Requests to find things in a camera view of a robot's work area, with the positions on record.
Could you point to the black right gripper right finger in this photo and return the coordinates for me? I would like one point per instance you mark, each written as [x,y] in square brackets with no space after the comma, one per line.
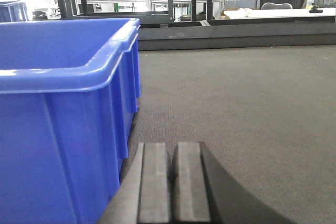
[205,192]

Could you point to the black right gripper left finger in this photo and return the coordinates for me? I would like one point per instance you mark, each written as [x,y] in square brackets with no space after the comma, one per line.
[144,195]

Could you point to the large blue plastic bin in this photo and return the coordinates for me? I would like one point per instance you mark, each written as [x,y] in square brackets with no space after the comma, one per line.
[69,91]

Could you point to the white table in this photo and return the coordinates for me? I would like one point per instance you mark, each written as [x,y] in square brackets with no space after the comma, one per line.
[246,13]

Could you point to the stacked blue bins background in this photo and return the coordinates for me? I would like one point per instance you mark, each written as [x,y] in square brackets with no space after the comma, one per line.
[14,12]

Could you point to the black conveyor side rail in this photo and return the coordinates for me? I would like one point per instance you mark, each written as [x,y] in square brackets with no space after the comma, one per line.
[216,34]

